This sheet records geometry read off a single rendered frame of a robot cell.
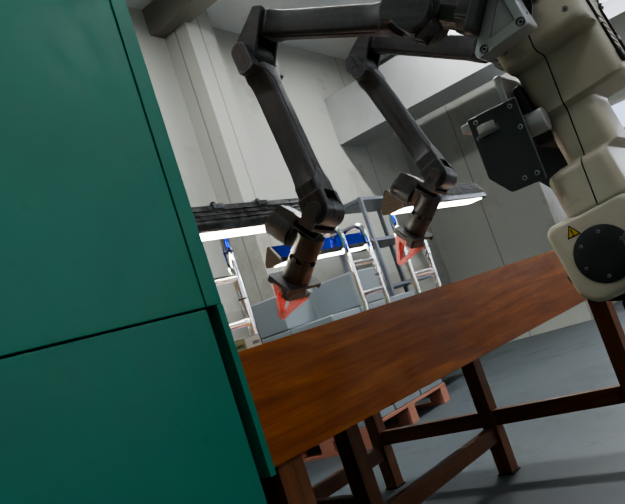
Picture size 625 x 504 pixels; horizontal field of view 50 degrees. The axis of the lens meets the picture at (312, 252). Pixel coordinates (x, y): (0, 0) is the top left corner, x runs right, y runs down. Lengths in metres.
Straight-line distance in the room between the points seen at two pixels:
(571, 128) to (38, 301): 0.96
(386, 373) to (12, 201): 0.76
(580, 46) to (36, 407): 1.06
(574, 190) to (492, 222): 6.40
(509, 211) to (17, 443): 7.03
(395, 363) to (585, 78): 0.63
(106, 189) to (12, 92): 0.17
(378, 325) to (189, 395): 0.52
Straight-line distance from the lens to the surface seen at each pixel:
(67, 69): 1.04
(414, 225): 1.70
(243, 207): 1.63
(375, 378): 1.30
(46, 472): 0.84
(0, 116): 0.95
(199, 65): 5.43
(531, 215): 7.54
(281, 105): 1.40
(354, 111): 6.91
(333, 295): 4.56
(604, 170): 1.29
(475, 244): 7.78
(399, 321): 1.41
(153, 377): 0.92
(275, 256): 2.48
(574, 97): 1.34
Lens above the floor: 0.75
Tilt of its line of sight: 7 degrees up
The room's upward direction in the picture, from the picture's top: 19 degrees counter-clockwise
